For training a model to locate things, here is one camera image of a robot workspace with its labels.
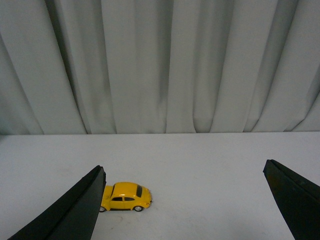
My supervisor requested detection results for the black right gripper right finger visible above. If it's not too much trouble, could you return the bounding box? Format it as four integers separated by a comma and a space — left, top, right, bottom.
263, 159, 320, 240

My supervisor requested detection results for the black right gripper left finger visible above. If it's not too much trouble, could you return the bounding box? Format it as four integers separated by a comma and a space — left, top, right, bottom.
10, 165, 106, 240

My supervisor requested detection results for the grey curtain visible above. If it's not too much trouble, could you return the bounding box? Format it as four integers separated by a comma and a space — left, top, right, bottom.
0, 0, 320, 135

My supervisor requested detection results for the yellow beetle toy car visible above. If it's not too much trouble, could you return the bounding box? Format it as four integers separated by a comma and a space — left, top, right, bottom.
99, 182, 153, 213

